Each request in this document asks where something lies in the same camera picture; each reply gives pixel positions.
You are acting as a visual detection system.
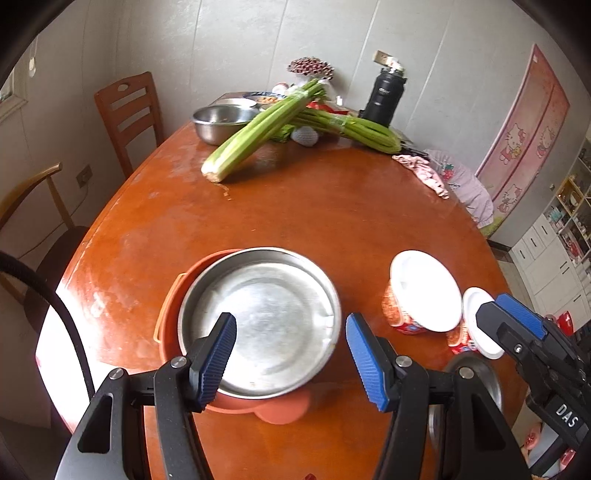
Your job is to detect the pink frilly cloth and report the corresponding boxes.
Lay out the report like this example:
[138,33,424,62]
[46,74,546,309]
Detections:
[392,154,450,200]

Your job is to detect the white storage cabinet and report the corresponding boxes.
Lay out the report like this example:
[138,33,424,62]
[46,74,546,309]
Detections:
[508,138,591,315]

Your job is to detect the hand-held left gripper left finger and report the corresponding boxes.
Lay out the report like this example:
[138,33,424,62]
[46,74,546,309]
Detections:
[60,312,238,480]

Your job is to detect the celery bunch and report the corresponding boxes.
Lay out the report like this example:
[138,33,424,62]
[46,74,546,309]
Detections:
[201,78,326,183]
[288,108,402,154]

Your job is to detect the wall power socket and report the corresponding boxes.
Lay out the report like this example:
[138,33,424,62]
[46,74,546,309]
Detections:
[373,50,406,70]

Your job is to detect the black thermos bottle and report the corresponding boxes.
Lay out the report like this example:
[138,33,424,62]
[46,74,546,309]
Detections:
[359,67,408,127]

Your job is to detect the black cable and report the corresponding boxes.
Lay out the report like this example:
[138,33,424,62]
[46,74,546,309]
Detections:
[0,251,95,402]

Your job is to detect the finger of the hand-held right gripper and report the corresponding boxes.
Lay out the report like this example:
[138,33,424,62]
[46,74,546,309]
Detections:
[495,293,561,342]
[475,301,536,365]

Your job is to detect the curved-back wooden chair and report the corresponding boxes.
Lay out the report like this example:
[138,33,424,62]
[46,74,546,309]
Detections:
[0,161,90,333]

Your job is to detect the metal pan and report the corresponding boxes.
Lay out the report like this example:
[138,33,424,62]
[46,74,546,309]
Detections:
[178,247,342,400]

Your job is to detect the deep stainless steel bowl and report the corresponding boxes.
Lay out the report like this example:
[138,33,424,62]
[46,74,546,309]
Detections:
[192,105,262,146]

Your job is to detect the red paper bowl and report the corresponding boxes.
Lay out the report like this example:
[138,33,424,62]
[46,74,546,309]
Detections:
[382,250,462,335]
[445,287,506,361]

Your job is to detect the red plastic bag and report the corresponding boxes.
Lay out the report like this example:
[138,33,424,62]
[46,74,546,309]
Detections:
[307,102,352,116]

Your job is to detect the pink strawberry print garment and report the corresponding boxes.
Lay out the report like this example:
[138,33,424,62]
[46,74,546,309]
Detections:
[422,148,495,227]

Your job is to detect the brown slatted wooden chair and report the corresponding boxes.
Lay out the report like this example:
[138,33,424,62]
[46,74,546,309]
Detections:
[93,71,164,178]

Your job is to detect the orange plastic plate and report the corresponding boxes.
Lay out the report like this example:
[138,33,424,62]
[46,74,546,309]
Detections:
[154,249,311,425]

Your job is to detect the window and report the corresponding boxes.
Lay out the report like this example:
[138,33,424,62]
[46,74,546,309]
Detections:
[0,65,26,123]

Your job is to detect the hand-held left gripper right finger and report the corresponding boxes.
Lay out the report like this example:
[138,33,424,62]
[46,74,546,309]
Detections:
[345,313,532,480]

